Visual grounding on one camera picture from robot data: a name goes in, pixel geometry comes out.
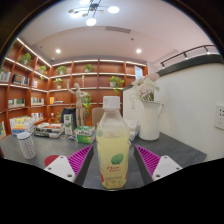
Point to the round recessed ceiling spotlight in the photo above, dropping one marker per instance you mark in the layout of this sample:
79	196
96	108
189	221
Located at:
138	51
58	51

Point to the white and green carton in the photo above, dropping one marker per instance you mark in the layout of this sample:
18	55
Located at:
68	125

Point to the white jug vase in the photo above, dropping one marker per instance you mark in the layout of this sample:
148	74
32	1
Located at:
150	121

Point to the dark book stack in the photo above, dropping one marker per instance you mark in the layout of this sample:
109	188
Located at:
49	130

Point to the black track light rail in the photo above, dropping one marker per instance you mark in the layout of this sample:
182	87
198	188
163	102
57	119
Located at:
186	52

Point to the white cup with triangle pattern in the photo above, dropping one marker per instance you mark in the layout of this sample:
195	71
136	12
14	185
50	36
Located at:
26	146

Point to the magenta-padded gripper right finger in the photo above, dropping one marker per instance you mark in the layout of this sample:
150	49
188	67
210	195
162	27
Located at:
165	166

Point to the ceiling air vent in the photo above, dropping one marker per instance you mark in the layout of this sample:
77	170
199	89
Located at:
118	29

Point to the wooden wall shelf unit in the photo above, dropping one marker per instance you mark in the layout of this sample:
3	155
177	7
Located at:
100	83

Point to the white wall socket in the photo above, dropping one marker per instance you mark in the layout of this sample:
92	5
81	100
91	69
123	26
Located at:
220	116

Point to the multi-bulb ceiling lamp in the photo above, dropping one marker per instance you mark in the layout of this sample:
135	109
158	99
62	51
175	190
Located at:
91	11

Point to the wooden artist mannequin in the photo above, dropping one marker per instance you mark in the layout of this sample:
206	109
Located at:
79	100

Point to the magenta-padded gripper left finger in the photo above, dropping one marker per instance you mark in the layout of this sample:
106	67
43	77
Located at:
60	168

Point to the yellow juice bottle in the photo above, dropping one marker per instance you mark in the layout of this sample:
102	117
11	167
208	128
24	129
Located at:
112	146

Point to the green and white box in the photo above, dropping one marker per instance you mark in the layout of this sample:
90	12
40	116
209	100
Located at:
85	135

